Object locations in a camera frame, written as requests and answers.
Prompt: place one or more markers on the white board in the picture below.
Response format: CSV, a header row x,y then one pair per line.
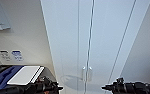
x,y
26,74

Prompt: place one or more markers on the blue and white wall label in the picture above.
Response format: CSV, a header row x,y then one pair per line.
x,y
17,55

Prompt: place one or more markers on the blue case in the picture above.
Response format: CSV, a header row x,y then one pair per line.
x,y
4,76

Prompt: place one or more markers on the white wardrobe door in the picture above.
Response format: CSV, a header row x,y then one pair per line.
x,y
107,33
64,33

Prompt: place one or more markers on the white wardrobe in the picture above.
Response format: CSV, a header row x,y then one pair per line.
x,y
136,20

